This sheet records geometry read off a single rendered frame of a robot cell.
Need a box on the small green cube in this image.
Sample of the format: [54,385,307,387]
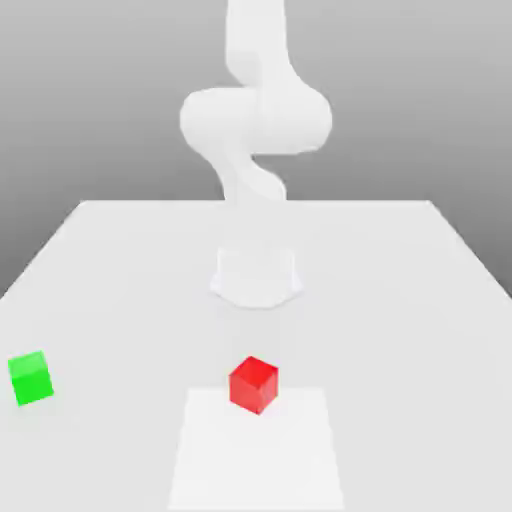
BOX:
[7,350,55,408]

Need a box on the small red cube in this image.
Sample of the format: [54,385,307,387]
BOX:
[228,355,280,416]

